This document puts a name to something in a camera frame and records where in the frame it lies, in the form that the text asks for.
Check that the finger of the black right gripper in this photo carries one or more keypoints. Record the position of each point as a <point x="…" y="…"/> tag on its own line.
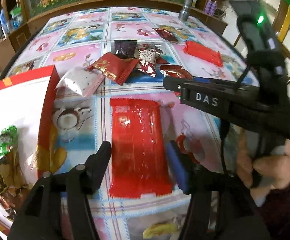
<point x="173" y="84"/>

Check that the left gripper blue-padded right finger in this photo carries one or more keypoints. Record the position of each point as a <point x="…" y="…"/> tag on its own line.
<point x="182" y="168"/>

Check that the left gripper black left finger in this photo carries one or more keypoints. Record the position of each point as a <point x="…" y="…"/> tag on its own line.
<point x="96" y="165"/>

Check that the red white patterned snack packet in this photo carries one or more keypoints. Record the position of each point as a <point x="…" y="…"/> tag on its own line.
<point x="147" y="56"/>

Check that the large red wafer packet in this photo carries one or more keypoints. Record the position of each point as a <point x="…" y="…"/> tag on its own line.
<point x="139" y="163"/>

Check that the small red wafer packet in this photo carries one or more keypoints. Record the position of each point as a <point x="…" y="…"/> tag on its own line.
<point x="203" y="52"/>

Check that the dark purple snack packet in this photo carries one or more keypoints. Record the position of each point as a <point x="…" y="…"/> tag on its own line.
<point x="125" y="49"/>

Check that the white speckled snack packet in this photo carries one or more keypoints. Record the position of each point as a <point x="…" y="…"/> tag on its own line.
<point x="81" y="81"/>

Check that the brown gold candy packet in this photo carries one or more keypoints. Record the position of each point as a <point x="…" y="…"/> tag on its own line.
<point x="13" y="188"/>

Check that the green candy packet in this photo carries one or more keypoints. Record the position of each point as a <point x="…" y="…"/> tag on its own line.
<point x="8" y="140"/>

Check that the dark red jujube snack packet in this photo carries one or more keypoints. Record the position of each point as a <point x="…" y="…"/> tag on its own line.
<point x="175" y="71"/>

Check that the dark brown chocolate bar packet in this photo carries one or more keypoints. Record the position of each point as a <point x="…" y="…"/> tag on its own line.
<point x="166" y="35"/>

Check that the right hand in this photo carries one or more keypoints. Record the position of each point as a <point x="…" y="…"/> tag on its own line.
<point x="275" y="167"/>

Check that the floral plastic tablecloth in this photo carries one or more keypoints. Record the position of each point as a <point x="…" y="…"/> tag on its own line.
<point x="82" y="124"/>

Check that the silver flashlight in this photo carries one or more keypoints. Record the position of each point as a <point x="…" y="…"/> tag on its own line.
<point x="184" y="12"/>

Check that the purple spray cans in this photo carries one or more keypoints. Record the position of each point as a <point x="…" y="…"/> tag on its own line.
<point x="210" y="7"/>

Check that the red shallow gift box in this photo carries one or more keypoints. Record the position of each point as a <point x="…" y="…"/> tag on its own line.
<point x="26" y="101"/>

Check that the blue thermos bottle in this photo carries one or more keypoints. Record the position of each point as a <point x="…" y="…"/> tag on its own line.
<point x="3" y="22"/>

